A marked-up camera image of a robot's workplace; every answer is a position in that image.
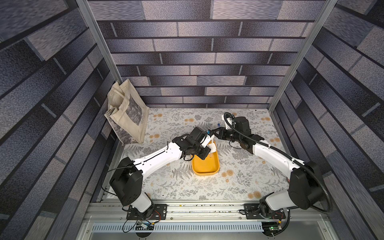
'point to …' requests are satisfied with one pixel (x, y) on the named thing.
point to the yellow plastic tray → (209, 166)
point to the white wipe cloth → (212, 146)
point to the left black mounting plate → (159, 213)
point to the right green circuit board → (271, 228)
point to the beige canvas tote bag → (127, 112)
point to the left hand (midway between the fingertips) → (209, 150)
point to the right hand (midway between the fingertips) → (211, 130)
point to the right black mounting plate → (251, 212)
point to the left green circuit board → (142, 225)
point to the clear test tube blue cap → (208, 132)
